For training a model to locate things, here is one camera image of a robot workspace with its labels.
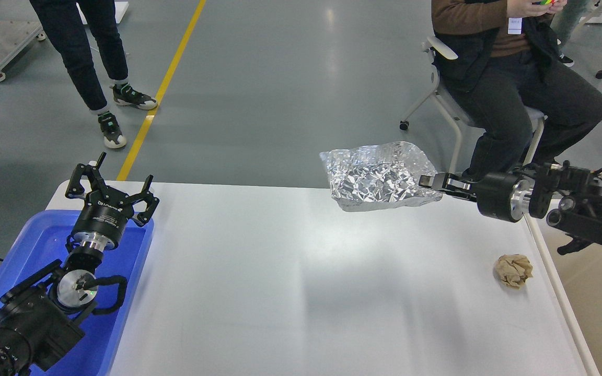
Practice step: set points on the crumpled brown paper ball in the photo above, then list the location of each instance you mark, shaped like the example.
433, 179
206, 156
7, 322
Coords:
513, 270

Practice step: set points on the white office chair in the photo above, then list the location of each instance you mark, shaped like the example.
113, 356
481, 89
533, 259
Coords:
452, 113

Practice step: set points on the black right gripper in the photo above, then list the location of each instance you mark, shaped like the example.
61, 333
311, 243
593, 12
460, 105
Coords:
501, 196

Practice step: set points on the aluminium foil tray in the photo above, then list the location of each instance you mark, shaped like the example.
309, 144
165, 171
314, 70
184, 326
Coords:
379, 177

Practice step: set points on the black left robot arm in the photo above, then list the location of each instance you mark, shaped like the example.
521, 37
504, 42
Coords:
40, 317

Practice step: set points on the white plastic bin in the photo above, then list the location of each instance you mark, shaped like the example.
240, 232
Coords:
577, 281

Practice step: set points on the standing person dark trousers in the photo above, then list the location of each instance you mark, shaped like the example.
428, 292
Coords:
63, 27

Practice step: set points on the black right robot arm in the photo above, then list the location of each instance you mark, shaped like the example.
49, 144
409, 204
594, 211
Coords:
568, 198

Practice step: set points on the blue plastic bin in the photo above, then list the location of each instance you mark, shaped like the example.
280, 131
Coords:
41, 241

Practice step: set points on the white flat board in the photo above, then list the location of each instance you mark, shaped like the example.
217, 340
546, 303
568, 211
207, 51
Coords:
120, 10

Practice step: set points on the seated person brown sweater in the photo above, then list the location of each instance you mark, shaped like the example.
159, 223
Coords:
508, 62

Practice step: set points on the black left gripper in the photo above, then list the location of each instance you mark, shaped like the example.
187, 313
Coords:
101, 221

